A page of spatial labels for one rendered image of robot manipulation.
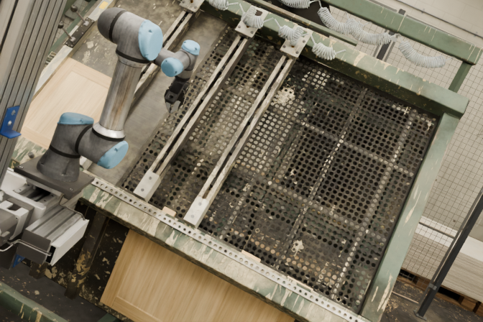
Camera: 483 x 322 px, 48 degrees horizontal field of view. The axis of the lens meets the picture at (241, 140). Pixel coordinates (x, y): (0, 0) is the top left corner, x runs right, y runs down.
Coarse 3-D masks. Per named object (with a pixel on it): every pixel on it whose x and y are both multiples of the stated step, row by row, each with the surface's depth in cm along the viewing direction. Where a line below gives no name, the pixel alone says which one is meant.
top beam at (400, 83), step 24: (240, 0) 288; (264, 24) 282; (288, 24) 282; (312, 48) 277; (336, 48) 276; (360, 72) 274; (384, 72) 271; (408, 96) 271; (432, 96) 265; (456, 96) 266
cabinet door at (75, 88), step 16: (64, 64) 276; (80, 64) 277; (64, 80) 272; (80, 80) 273; (96, 80) 273; (48, 96) 268; (64, 96) 268; (80, 96) 268; (96, 96) 269; (32, 112) 263; (48, 112) 264; (64, 112) 264; (80, 112) 264; (96, 112) 265; (32, 128) 260; (48, 128) 260; (48, 144) 256
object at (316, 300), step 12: (96, 180) 245; (108, 192) 242; (120, 192) 242; (132, 204) 240; (156, 216) 238; (180, 228) 236; (228, 252) 232; (264, 276) 228; (276, 276) 228; (288, 288) 226; (300, 288) 226; (312, 300) 224; (324, 300) 224; (336, 312) 222
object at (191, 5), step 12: (192, 0) 284; (192, 12) 286; (180, 24) 283; (168, 36) 280; (180, 36) 285; (168, 48) 277; (144, 72) 270; (156, 72) 276; (144, 84) 270; (84, 168) 249
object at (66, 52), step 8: (104, 0) 293; (112, 0) 293; (96, 8) 290; (104, 8) 291; (96, 16) 288; (96, 24) 289; (88, 32) 286; (80, 40) 282; (64, 48) 278; (72, 48) 278; (56, 56) 276; (64, 56) 276; (48, 64) 274; (56, 64) 274; (48, 72) 271; (40, 80) 269; (48, 80) 271; (40, 88) 268
